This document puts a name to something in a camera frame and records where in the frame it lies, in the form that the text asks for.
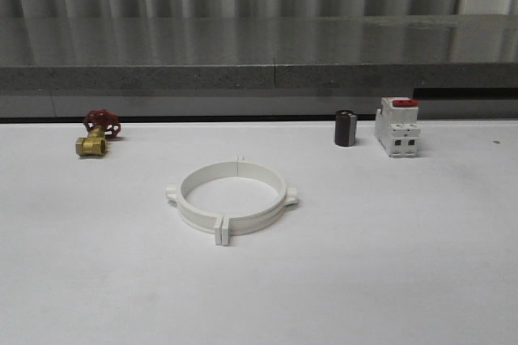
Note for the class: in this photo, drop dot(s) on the white half pipe clamp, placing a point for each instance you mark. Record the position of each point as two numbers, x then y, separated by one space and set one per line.
286 196
190 207

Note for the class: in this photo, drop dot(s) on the dark brown cylindrical capacitor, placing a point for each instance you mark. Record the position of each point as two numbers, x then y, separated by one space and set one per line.
345 128

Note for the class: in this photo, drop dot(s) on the brass valve red handwheel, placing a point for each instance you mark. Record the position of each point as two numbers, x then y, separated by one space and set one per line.
101 125

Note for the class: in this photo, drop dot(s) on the grey stone countertop ledge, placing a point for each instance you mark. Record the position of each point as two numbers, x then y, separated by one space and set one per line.
433 57

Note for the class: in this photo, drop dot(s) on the white circuit breaker red switch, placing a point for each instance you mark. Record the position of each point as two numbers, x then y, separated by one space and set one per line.
396 126

